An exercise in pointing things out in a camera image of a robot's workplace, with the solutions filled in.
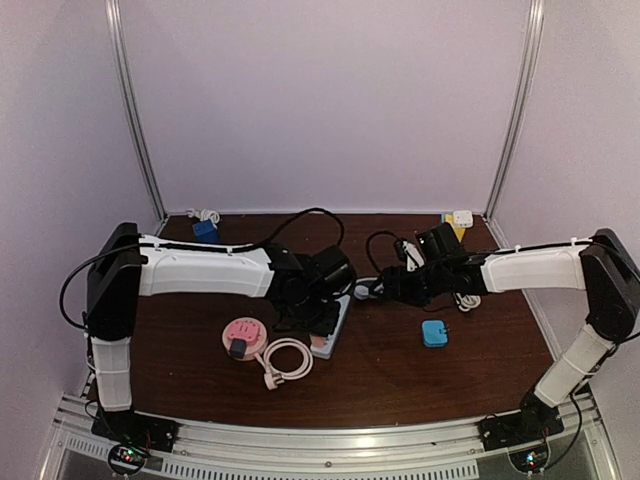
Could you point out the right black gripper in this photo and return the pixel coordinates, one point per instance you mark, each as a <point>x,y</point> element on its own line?
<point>397,288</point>

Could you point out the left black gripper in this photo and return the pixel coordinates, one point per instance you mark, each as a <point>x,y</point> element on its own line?
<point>324,328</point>

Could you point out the salmon pink plug charger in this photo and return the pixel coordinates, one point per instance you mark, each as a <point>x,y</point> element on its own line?
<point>318,342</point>

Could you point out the light blue power strip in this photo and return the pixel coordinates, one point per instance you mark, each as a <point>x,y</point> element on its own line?
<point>359,292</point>

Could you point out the blue square plug adapter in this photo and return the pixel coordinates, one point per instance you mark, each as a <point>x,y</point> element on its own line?
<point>434,334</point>

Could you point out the round pink power socket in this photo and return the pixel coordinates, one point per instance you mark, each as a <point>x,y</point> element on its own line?
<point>264,349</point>

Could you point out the dark navy plug charger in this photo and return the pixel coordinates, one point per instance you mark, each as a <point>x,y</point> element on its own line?
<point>237,349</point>

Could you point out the pink square plug adapter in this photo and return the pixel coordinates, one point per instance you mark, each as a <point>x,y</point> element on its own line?
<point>248,330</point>

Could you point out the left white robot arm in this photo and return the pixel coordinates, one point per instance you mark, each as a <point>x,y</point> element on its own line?
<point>132,265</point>

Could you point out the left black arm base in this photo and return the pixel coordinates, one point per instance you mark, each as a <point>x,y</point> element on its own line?
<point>136,436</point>

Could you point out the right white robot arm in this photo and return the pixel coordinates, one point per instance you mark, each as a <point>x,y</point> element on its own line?
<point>598,265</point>

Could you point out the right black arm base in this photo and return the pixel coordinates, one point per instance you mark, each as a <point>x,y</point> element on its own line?
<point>525,432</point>

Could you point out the yellow cube socket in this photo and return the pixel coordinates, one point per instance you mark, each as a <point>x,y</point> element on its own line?
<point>459,232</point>

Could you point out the white square socket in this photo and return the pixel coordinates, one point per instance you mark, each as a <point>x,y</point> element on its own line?
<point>462,219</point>

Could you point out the blue cube socket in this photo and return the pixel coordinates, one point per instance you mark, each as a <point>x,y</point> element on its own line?
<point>206,232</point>

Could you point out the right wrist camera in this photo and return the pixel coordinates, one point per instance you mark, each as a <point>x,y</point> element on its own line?
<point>407,252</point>

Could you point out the right aluminium frame post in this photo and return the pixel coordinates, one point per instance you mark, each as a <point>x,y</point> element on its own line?
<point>529,59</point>

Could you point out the aluminium frame post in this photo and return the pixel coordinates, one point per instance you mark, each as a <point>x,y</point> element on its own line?
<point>529,59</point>
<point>116,32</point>

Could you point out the aluminium front rail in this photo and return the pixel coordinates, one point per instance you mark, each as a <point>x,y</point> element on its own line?
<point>206,450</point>

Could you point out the left aluminium frame post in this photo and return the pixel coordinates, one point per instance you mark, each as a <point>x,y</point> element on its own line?
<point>116,32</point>

